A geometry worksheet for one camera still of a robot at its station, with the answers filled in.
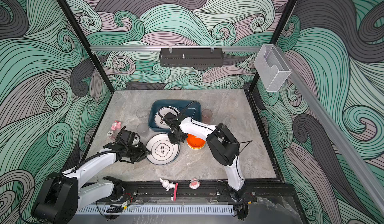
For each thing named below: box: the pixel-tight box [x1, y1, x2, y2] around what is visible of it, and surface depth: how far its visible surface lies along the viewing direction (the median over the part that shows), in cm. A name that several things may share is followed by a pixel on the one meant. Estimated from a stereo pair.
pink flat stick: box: [173, 182, 179, 202], surface depth 71 cm
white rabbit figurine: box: [159, 178, 176, 192], surface depth 75 cm
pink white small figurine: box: [189, 177, 201, 190], surface depth 75 cm
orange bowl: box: [186, 133, 206, 150], surface depth 84 cm
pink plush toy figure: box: [110, 120, 122, 130], surface depth 97 cm
